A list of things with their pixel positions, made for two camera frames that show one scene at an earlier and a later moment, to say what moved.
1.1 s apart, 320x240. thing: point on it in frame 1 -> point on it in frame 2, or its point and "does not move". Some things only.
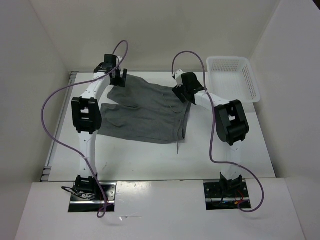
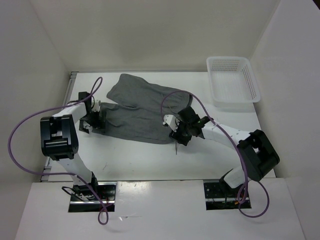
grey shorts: [140, 112] does not move
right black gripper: [178, 91] -> [177, 137]
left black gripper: [119, 81] -> [99, 124]
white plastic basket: [232, 78] does not move
